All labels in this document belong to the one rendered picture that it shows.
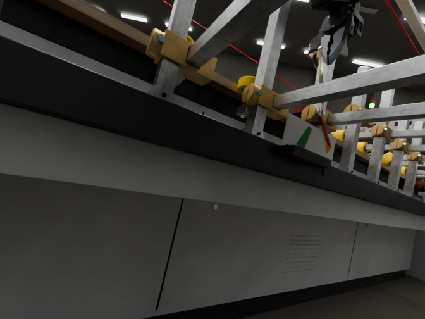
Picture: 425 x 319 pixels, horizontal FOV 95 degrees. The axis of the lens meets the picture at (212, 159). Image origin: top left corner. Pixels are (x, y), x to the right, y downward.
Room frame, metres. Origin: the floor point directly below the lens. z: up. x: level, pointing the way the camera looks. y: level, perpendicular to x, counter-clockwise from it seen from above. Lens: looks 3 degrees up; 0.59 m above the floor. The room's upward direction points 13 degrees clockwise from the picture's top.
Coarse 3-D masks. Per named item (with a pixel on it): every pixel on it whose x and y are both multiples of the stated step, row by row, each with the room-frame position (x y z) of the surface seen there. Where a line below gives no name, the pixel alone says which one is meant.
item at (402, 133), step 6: (360, 132) 0.98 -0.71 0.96; (366, 132) 0.96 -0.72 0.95; (390, 132) 0.88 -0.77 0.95; (396, 132) 0.86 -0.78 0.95; (402, 132) 0.84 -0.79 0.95; (408, 132) 0.82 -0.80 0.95; (414, 132) 0.81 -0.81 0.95; (420, 132) 0.79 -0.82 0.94; (360, 138) 0.99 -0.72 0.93; (366, 138) 0.97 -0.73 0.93; (372, 138) 0.95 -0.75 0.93; (396, 138) 0.88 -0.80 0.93
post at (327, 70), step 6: (318, 66) 0.64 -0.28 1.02; (324, 66) 0.62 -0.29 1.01; (330, 66) 0.62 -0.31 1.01; (318, 72) 0.64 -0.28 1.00; (324, 72) 0.62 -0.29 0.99; (330, 72) 0.62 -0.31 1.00; (318, 78) 0.63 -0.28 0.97; (324, 78) 0.61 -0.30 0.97; (330, 78) 0.62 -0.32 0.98; (324, 102) 0.62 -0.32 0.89; (324, 108) 0.62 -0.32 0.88; (318, 126) 0.62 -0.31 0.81
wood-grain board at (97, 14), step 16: (48, 0) 0.41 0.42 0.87; (64, 0) 0.40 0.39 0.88; (80, 0) 0.42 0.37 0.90; (80, 16) 0.44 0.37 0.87; (96, 16) 0.44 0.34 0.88; (112, 16) 0.45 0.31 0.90; (112, 32) 0.47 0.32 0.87; (128, 32) 0.47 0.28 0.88; (144, 48) 0.51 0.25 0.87; (224, 80) 0.62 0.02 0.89; (240, 96) 0.68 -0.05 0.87; (288, 112) 0.79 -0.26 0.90; (336, 144) 1.00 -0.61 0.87; (368, 160) 1.18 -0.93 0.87; (400, 176) 1.47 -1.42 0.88
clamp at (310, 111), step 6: (306, 108) 0.62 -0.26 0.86; (312, 108) 0.60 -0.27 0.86; (318, 108) 0.60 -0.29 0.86; (306, 114) 0.62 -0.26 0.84; (312, 114) 0.60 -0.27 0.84; (306, 120) 0.62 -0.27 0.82; (312, 120) 0.61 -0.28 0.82; (318, 120) 0.60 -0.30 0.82; (324, 120) 0.62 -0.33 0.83; (330, 126) 0.64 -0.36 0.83; (336, 126) 0.66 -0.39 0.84
